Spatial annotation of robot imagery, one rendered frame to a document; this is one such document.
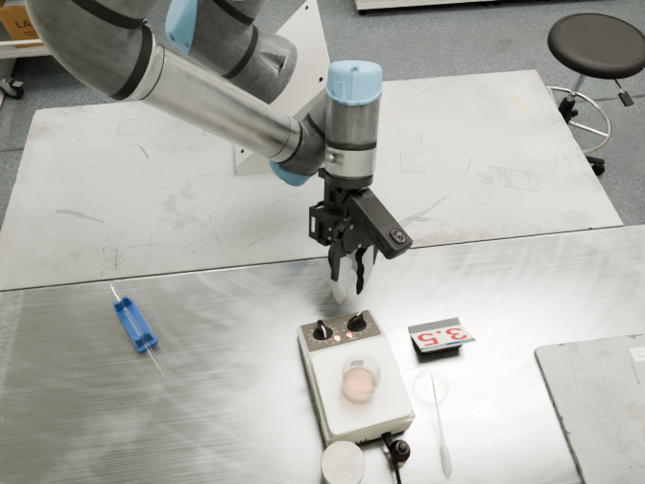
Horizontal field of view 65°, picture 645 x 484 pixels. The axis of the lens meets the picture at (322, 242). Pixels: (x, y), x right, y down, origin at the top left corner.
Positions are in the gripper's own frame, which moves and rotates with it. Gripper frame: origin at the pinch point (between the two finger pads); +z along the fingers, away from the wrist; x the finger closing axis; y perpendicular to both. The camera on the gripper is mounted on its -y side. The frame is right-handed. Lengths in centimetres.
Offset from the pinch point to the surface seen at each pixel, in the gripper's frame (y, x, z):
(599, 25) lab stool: 32, -152, -36
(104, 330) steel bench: 27.6, 31.2, 8.5
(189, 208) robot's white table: 37.8, 8.5, -4.7
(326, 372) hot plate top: -7.1, 11.8, 5.1
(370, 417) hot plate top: -15.2, 10.9, 8.1
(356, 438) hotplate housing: -14.1, 12.3, 12.0
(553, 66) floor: 80, -228, -12
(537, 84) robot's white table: 11, -72, -25
